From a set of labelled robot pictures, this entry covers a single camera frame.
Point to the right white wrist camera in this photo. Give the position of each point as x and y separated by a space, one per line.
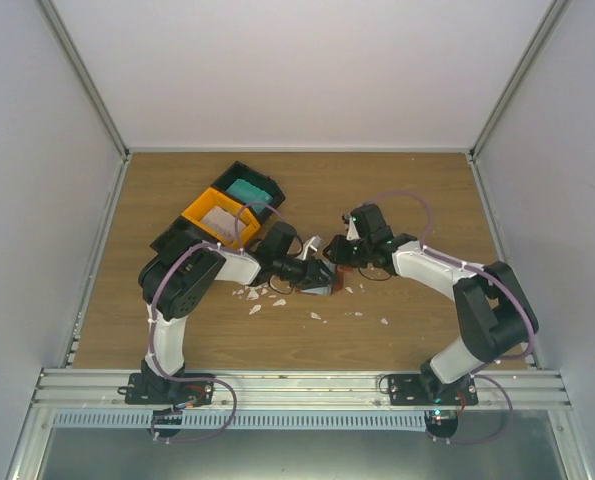
351 231

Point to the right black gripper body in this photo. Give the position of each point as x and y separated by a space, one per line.
356 257

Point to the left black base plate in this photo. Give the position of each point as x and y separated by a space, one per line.
151 389

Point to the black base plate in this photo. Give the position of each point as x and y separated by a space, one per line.
151 389
414 389

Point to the black bin teal cards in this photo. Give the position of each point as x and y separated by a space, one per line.
241 170

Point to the grey slotted cable duct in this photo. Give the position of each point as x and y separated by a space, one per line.
249 420

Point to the brown leather card holder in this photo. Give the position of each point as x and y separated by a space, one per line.
331 289

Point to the teal card stack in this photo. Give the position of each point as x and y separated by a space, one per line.
245 192

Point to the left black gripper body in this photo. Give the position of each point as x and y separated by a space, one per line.
296 275

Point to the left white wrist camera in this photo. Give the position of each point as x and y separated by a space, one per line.
310 247

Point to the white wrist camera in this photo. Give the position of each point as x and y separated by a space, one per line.
351 231
310 247

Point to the orange bin white cards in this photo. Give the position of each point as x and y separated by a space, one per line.
212 197

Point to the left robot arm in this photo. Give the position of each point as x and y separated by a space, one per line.
187 264

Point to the aluminium front rail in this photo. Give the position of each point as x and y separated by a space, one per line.
305 390

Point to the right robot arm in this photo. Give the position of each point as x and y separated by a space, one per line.
493 313

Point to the white card stack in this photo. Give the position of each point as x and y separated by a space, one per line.
222 223

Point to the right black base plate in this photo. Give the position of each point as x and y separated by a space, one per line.
414 389

